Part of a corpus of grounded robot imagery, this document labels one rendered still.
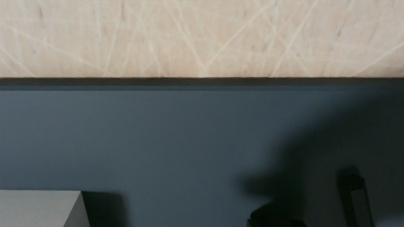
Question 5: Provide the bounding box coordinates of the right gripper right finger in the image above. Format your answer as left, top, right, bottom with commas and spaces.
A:
291, 219, 307, 227

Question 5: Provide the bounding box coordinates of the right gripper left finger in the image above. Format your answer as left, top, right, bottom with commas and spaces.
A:
247, 219, 264, 227

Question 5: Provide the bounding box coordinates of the black l-shaped hex key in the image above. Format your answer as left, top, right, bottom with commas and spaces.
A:
340, 174, 374, 227

